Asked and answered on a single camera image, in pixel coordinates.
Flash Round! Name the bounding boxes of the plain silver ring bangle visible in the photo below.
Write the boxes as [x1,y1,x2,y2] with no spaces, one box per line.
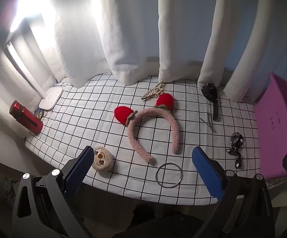
[155,163,183,189]

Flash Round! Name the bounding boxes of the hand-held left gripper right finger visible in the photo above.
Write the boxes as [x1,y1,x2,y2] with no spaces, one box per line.
[192,147,275,238]

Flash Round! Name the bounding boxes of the red water bottle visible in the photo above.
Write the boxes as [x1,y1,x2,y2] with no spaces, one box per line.
[9,100,44,135]

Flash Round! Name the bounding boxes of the beige plush sloth hair clip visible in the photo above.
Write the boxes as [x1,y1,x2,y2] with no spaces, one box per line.
[91,146,114,172]

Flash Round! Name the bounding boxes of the small patterned object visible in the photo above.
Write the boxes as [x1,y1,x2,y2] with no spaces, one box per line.
[34,108,47,119]

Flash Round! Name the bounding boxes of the pink plush strawberry headband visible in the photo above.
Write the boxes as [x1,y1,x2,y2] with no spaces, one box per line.
[114,92,180,164]

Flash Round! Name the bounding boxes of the gold hair claw clip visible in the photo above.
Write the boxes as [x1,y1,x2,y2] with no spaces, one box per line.
[141,81,165,102]

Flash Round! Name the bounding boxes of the pink plastic bin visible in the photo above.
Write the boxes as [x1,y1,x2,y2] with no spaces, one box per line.
[254,72,287,180]

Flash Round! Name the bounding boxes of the white curtain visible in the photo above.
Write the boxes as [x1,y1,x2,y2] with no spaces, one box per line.
[0,0,287,105]

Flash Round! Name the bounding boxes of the black patterned ribbon hair tie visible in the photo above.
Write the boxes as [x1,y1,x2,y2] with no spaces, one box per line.
[226,132,243,169]

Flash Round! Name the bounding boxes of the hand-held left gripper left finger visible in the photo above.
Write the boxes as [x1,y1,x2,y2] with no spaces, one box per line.
[12,146,95,238]

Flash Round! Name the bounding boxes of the black white checked tablecloth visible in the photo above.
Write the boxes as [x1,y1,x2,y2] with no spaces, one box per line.
[24,73,265,205]

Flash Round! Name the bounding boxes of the white desk lamp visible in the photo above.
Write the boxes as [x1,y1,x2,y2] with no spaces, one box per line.
[3,25,63,111]

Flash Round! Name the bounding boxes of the metal tweezers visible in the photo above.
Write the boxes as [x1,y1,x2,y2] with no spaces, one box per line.
[199,111,217,133]

